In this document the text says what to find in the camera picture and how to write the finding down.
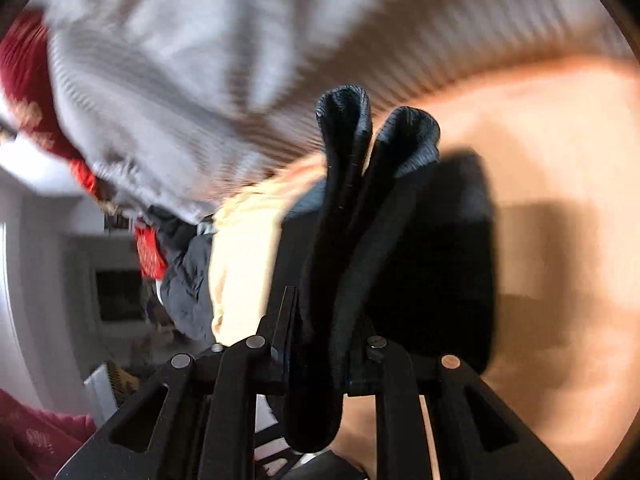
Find black pants with blue trim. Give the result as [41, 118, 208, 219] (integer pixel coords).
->
[276, 86, 496, 452]

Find red cloth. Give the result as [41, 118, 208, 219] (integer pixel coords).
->
[1, 390, 96, 479]

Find dark grey jacket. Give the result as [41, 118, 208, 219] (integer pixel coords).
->
[144, 206, 215, 344]

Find peach bed sheet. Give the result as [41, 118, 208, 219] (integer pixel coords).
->
[208, 58, 639, 479]

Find grey striped duvet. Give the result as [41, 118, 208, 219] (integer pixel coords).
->
[35, 0, 632, 220]

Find white cabinet with dark opening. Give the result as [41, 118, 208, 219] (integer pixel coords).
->
[64, 235, 156, 353]

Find red embroidered pillow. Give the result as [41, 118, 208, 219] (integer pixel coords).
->
[1, 10, 102, 200]

